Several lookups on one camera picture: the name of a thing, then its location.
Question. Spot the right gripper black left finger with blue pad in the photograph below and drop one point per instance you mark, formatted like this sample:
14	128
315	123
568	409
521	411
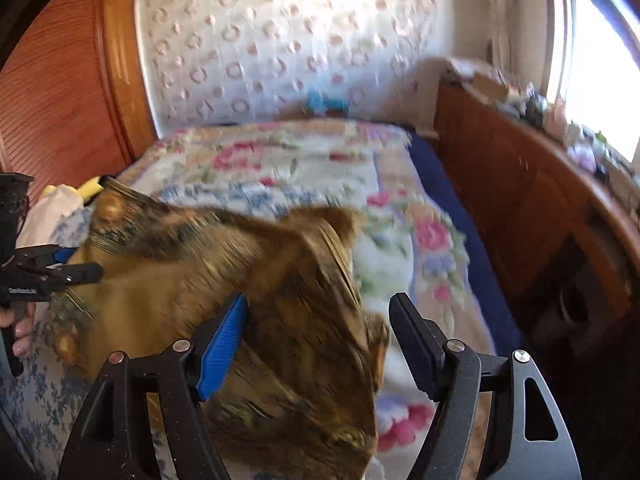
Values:
111	437

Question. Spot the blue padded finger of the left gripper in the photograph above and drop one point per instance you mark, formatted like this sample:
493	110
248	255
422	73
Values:
61	255

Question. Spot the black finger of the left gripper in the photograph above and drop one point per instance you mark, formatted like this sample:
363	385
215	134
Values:
82	273

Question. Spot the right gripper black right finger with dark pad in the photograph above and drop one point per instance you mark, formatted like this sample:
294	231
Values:
526	435

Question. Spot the person's left hand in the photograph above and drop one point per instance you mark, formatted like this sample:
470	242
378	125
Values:
22	329

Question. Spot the white folded cloth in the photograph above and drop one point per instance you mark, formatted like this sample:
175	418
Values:
55	203

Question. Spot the yellow folded cloth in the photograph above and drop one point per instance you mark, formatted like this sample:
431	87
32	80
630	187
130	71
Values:
87	191

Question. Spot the blue white floral bedsheet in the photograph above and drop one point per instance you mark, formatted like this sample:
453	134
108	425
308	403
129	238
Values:
299	396

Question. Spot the navy blue bed cover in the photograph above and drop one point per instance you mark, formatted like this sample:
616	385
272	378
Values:
496	313

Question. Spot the red brown wooden wardrobe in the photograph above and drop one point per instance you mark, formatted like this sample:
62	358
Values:
73	102

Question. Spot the brown wooden side cabinet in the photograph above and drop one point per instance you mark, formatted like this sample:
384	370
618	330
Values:
565	253

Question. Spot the pink floral fleece blanket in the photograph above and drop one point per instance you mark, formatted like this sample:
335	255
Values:
406	242

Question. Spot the sheer pink circle curtain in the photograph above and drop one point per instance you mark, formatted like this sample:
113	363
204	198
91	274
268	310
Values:
234	61

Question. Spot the teal blue toy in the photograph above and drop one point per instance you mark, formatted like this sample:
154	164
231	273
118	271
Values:
319	105

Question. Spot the lilac tissue pack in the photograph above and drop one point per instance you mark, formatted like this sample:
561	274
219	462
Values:
583	157

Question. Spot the pink bottle on cabinet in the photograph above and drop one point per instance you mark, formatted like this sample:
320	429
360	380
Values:
555	120

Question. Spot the cardboard box on cabinet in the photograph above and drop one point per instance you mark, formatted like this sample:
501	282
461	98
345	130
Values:
495	89

